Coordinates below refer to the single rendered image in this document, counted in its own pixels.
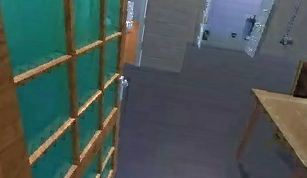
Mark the wooden door with green panes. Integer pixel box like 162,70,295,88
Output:
0,0,143,178

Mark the white room door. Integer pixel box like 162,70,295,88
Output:
242,0,277,61

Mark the silver door handle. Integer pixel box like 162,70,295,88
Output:
116,75,130,102

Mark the black door handle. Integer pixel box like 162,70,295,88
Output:
245,13,258,42

